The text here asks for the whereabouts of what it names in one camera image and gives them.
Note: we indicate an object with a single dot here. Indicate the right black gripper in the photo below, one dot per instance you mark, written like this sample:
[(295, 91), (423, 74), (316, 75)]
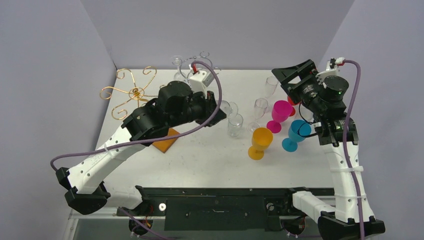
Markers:
[(301, 84)]

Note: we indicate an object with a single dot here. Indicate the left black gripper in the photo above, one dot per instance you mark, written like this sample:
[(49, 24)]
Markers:
[(209, 105)]

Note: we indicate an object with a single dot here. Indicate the clear ribbed glass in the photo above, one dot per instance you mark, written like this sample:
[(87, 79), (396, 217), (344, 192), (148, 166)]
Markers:
[(229, 108)]

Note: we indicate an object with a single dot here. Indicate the red wine glass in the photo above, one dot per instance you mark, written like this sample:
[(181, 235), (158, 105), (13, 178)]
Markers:
[(293, 112)]

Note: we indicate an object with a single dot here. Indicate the blue wine glass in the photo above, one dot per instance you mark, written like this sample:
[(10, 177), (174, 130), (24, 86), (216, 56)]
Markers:
[(297, 133)]

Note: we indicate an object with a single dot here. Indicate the yellow wine glass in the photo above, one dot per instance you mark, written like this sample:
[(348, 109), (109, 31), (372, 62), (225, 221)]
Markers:
[(261, 139)]

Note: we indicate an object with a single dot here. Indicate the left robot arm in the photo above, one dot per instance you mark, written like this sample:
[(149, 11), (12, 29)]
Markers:
[(175, 105)]

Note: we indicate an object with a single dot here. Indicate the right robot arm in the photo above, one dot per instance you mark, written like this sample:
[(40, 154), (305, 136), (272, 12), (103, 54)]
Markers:
[(338, 149)]

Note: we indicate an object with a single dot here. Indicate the pink wine glass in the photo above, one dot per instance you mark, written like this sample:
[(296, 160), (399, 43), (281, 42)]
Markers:
[(281, 111)]

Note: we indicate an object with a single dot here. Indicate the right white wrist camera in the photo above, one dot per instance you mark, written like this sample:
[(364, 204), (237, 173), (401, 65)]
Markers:
[(332, 69)]

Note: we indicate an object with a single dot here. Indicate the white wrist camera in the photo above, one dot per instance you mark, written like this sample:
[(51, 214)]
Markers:
[(332, 69), (200, 80)]

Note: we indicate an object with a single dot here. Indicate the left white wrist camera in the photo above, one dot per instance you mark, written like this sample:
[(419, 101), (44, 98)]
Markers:
[(200, 80)]

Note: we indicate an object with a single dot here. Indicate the chrome wire glass rack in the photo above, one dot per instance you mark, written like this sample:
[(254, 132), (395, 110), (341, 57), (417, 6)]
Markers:
[(203, 56)]

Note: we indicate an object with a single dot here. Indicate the gold wire glass rack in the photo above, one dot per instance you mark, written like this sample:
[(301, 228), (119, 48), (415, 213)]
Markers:
[(132, 88)]

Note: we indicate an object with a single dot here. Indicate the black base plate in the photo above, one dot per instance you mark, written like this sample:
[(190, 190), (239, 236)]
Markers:
[(221, 209)]

